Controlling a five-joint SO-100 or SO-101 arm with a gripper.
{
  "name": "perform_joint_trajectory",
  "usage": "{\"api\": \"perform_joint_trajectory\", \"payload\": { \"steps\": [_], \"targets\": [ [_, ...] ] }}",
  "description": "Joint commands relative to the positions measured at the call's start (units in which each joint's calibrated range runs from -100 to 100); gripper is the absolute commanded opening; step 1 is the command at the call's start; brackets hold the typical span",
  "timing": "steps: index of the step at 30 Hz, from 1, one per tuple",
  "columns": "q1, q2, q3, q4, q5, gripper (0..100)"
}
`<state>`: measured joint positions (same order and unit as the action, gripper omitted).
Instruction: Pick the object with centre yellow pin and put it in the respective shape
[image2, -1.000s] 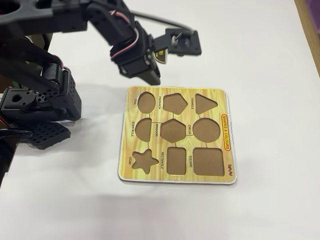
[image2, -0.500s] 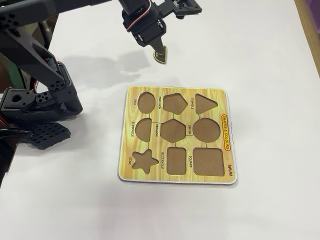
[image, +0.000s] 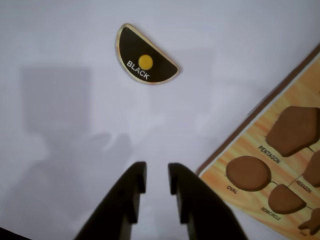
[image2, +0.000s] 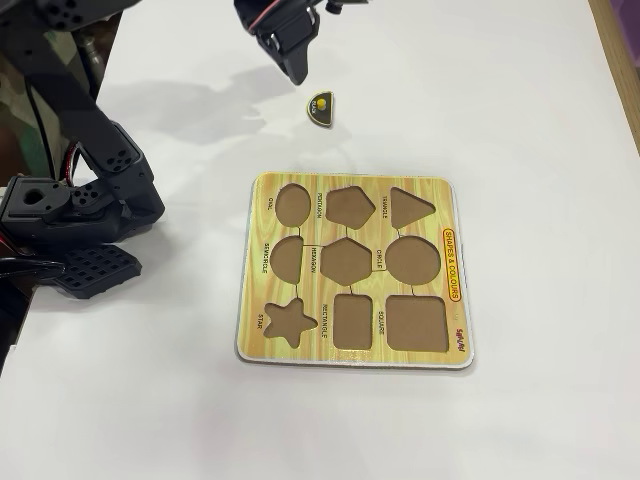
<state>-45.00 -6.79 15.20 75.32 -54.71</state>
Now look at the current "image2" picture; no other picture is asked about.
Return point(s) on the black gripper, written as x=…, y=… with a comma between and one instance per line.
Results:
x=286, y=45

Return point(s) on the black semicircle piece yellow pin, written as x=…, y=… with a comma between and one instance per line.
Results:
x=320, y=111

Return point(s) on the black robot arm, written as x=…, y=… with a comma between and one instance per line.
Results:
x=75, y=90

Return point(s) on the wooden shape puzzle board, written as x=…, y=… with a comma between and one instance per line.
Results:
x=350, y=280

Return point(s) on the grey metal cylinder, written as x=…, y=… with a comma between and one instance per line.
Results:
x=95, y=60

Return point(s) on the floral patterned cloth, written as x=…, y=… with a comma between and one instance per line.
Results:
x=15, y=100

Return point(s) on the purple container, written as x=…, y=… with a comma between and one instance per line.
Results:
x=631, y=15

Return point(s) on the shiny black table clamp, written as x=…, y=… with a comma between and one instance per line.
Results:
x=25, y=267

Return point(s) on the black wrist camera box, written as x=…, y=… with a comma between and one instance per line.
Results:
x=350, y=4

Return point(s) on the black grid base plate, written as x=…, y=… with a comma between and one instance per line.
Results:
x=95, y=272

